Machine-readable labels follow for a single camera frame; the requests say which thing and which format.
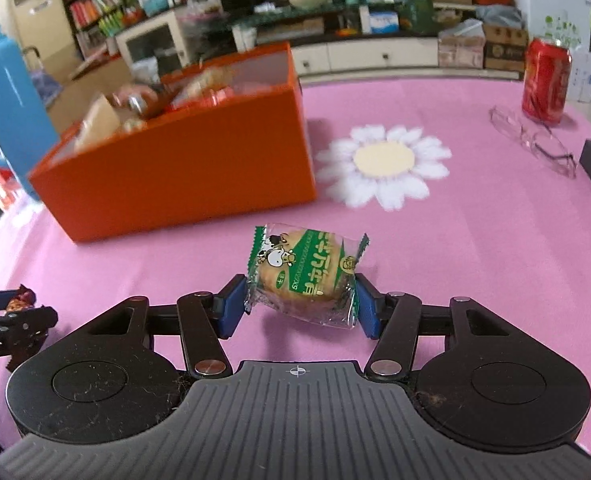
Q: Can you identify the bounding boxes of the small brown candy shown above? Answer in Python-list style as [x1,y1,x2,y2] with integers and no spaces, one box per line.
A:
[5,284,38,314]

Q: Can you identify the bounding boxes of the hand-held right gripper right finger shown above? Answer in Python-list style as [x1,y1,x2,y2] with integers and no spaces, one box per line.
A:
[355,272,536,381]

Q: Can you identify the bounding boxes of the blue and white carton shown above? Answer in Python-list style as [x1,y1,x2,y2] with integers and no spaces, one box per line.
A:
[570,50,591,104]

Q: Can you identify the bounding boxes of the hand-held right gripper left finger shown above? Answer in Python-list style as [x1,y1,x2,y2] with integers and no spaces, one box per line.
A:
[60,274,249,380]

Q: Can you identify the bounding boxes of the blue thermos jug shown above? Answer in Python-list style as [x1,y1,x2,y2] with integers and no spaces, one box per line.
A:
[0,24,61,198]

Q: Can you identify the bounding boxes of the red and white carton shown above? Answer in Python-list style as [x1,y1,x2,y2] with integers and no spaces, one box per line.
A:
[0,167,21,211]

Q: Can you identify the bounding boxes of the green biscuit packet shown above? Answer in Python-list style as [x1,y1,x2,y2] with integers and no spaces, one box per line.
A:
[245,225,371,332]

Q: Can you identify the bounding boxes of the glass television stand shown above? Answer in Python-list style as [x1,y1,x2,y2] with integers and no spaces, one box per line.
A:
[230,2,441,78]

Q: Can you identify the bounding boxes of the red soda can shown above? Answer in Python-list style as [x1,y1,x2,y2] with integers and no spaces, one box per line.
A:
[521,37,573,127]

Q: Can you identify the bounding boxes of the printed brown cardboard box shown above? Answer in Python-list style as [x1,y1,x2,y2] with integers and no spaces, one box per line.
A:
[483,25,531,72]

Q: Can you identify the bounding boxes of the clear white pastry packet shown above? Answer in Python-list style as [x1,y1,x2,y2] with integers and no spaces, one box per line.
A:
[172,65,237,107]

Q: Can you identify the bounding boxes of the pale tan snack packet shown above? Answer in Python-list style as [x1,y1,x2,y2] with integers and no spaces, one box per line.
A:
[74,94,148,152]

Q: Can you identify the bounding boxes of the pink floral tablecloth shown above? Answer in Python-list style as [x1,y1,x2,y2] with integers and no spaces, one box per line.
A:
[0,77,591,461]

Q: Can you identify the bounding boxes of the white glass-door cabinet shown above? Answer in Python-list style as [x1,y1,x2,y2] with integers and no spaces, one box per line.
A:
[115,10,201,68]

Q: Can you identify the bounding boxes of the orange cardboard box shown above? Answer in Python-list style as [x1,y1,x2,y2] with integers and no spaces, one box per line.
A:
[28,42,319,245]

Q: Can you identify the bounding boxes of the beige air conditioner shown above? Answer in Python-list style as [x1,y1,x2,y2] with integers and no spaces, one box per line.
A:
[12,0,83,78]

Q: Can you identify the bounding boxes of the clear-framed eyeglasses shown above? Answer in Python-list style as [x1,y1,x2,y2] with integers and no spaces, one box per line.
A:
[490,105,577,180]

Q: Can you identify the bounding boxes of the grey checked cloth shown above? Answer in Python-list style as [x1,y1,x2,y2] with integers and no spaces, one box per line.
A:
[28,67,63,108]

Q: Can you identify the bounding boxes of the pale printed cardboard box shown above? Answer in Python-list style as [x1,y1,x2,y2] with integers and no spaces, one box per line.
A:
[438,30,486,68]

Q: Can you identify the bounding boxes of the dark bookshelf with books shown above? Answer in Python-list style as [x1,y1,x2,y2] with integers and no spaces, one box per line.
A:
[55,0,143,61]

